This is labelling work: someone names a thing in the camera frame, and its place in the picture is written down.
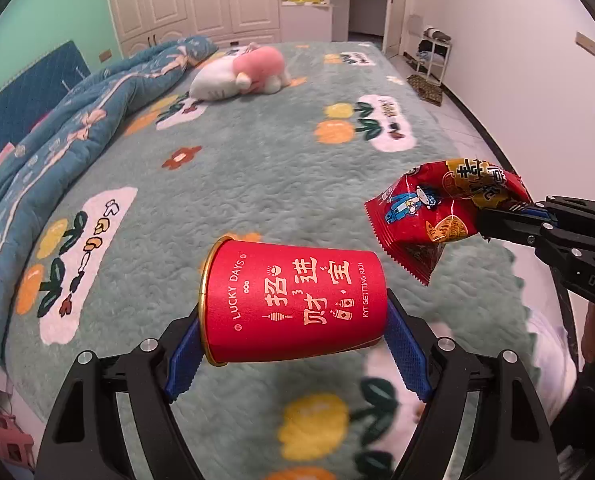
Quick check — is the pink white plush toy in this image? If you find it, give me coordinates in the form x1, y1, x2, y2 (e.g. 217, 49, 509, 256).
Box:
189, 44, 291, 102

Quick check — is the white door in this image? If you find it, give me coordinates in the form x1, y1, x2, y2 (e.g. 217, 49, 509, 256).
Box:
382, 0, 406, 58

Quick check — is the blue padded headboard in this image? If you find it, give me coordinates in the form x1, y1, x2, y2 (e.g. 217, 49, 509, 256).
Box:
0, 40, 90, 153

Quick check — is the white shoe rack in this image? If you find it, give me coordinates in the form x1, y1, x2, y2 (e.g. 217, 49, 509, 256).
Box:
415, 26, 453, 86

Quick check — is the red paper cup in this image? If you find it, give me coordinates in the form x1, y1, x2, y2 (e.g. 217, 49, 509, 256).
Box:
198, 236, 387, 366

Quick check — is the blue floral quilt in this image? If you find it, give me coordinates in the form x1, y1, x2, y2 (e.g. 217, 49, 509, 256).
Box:
0, 36, 218, 364

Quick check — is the cream wardrobe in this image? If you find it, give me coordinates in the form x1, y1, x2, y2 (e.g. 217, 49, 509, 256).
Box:
108, 0, 349, 56

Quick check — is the green floral bedspread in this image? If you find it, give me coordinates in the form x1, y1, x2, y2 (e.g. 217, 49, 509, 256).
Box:
4, 40, 544, 480

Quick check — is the red snack wrapper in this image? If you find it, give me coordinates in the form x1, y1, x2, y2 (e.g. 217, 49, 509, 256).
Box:
365, 158, 532, 285

